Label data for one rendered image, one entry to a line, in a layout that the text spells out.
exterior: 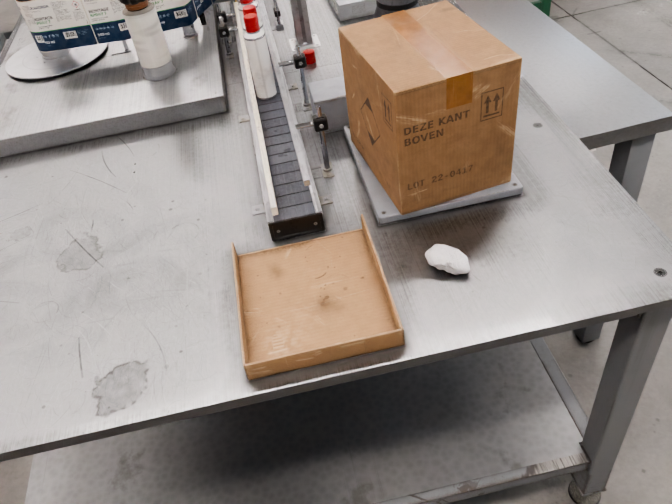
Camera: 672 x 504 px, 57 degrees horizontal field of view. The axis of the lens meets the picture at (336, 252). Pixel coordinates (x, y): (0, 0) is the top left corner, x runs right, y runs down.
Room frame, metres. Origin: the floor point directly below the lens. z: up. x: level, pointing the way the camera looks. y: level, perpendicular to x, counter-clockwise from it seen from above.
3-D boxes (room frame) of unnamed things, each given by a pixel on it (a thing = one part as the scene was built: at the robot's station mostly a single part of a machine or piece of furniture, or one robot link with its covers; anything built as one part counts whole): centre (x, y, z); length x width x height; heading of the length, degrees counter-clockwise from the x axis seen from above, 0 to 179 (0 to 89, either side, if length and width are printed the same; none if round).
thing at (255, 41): (1.44, 0.11, 0.98); 0.05 x 0.05 x 0.20
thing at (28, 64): (1.88, 0.75, 0.89); 0.31 x 0.31 x 0.01
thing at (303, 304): (0.76, 0.05, 0.85); 0.30 x 0.26 x 0.04; 5
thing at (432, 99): (1.09, -0.22, 0.99); 0.30 x 0.24 x 0.27; 12
